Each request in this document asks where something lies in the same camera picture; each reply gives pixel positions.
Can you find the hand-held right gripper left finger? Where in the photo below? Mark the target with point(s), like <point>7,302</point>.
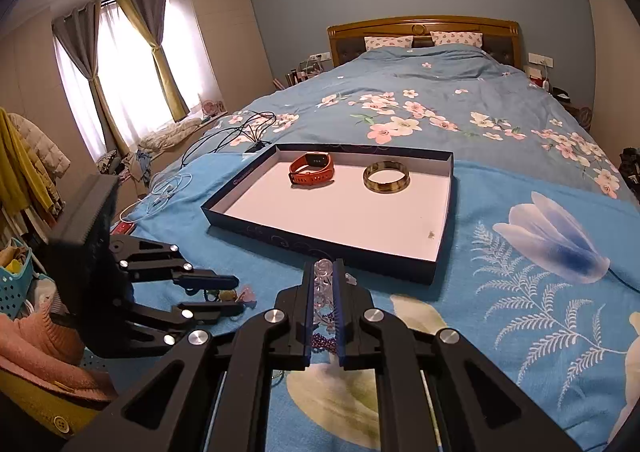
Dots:
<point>306,332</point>

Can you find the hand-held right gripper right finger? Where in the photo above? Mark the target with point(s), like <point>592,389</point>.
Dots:
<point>341,327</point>

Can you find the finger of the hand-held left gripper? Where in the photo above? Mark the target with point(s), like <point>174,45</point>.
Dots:
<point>215,309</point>
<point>210,280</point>

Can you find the small pink charm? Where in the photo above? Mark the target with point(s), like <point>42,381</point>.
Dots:
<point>247,298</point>

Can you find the dark blue shallow box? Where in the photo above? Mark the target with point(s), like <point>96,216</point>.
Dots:
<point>350,217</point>

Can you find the small red object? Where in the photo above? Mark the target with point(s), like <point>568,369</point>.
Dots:
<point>122,228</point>

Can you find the turquoise plastic basket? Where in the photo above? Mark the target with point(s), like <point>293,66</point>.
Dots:
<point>12,282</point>

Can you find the white earphones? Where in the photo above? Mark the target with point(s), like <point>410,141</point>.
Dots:
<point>165,189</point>

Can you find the white puffer jacket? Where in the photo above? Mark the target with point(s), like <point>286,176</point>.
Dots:
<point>45,146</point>

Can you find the yellow garment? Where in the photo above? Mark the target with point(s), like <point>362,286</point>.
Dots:
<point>15,166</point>

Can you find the pink sweater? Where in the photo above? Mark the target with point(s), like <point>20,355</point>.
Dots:
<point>35,337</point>

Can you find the pile of white bedding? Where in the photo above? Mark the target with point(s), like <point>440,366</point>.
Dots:
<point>167,134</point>

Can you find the olive bangle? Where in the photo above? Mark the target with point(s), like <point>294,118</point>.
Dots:
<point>371,186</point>

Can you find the orange smartwatch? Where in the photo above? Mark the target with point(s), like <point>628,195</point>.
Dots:
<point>310,174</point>

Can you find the small pink fan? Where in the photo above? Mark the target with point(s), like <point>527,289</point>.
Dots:
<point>210,106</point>

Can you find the white sheer curtain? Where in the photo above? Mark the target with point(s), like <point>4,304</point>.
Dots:
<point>120,61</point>

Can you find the yellow buttoned cloth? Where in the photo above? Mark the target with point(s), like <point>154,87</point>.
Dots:
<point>45,407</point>

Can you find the bright blue printed blanket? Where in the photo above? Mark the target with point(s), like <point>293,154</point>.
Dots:
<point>525,282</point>

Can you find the grey and yellow curtain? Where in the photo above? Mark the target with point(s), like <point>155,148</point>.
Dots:
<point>150,11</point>
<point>75,41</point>

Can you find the bedside clutter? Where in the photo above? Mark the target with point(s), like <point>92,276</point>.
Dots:
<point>297,76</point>

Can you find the grey-blue floral duvet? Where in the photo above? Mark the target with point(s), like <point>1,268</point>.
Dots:
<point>440,81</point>

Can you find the wooden headboard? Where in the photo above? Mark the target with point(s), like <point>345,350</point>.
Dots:
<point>350,31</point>

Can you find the spotted pillow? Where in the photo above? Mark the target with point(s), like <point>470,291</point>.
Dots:
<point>387,42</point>
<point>457,38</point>

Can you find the bedside table items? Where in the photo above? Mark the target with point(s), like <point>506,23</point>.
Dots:
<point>537,77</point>

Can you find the dark clothes pile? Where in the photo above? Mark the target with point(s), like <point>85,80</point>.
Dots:
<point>631,171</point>

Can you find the white wall socket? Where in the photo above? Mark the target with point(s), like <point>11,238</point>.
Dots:
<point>540,59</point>
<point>319,56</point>

